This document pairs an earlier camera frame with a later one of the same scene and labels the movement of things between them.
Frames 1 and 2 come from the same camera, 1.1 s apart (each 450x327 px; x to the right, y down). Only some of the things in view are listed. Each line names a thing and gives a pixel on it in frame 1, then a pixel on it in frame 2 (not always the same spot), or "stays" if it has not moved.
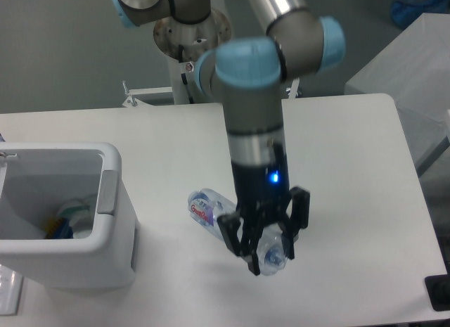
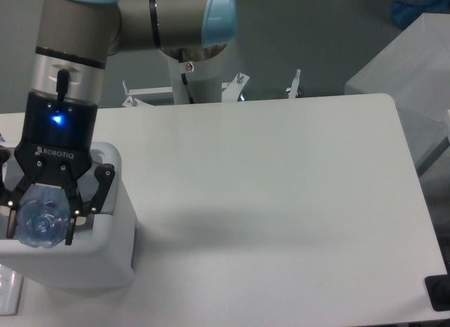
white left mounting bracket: (132, 101) stays
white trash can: (37, 178) stays
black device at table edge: (438, 290) stays
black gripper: (261, 193) -> (58, 135)
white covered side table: (413, 70) stays
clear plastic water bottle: (270, 242) -> (42, 216)
